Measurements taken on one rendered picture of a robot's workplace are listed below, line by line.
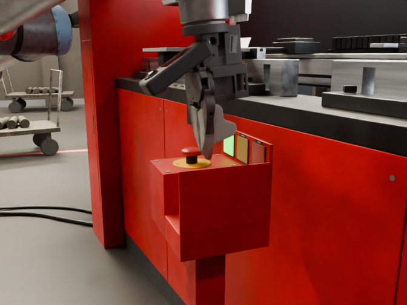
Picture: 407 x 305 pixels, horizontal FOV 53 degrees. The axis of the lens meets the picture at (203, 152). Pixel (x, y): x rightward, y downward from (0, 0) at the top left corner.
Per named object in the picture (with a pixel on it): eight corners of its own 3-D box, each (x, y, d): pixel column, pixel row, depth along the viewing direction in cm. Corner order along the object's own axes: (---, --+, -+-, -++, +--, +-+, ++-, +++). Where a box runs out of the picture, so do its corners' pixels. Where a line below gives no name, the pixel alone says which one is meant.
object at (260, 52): (220, 58, 132) (221, 49, 132) (228, 58, 134) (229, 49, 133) (256, 59, 115) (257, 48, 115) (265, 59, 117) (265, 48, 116)
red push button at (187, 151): (178, 164, 78) (178, 146, 78) (198, 163, 80) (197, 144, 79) (185, 169, 75) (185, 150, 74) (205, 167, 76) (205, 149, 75)
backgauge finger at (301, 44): (235, 53, 134) (235, 37, 132) (296, 54, 146) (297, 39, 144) (256, 53, 123) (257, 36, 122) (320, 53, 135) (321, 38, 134)
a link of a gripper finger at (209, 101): (218, 135, 62) (213, 77, 60) (208, 137, 62) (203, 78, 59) (206, 130, 66) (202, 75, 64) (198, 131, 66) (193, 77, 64)
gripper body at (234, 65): (249, 101, 64) (245, 21, 60) (198, 108, 61) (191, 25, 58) (229, 97, 71) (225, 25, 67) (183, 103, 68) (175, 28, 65)
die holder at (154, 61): (142, 77, 196) (141, 57, 193) (154, 77, 198) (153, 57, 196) (187, 83, 153) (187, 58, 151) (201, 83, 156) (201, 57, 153)
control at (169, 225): (151, 216, 82) (148, 129, 78) (223, 206, 88) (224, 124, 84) (180, 262, 64) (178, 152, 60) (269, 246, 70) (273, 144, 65)
